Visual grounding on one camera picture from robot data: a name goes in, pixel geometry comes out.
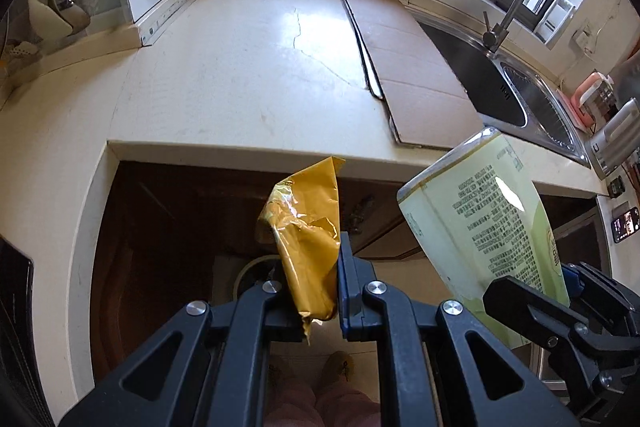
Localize flat cardboard sheet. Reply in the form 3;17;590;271
337;0;485;148

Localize person's pink trouser legs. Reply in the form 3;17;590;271
265;384;381;427

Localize silver white countertop appliance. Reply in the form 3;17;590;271
590;99;640;180

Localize yellow plastic wrapper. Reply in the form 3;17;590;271
256;157;347;349

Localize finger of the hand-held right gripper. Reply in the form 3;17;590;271
561;262;639;339
482;275;602;359

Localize green tissue pack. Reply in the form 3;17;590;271
396;127;571;348

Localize pink plastic rack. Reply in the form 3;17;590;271
571;73;618;131

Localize stainless steel sink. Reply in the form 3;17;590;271
415;7;591;168

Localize black cooktop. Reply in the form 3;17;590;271
0;234;56;427

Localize metal faucet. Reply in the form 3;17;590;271
481;0;548;54

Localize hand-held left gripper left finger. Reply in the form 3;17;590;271
57;279;311;427

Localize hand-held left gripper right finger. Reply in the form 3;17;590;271
336;231;583;427

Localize white wall socket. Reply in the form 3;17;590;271
575;24;598;55

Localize black smartphone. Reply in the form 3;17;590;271
612;206;640;244

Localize round trash bin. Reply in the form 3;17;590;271
234;255;286;303

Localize white plastic grater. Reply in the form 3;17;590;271
532;0;576;42

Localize yellow slipper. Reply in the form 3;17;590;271
320;351;355;388

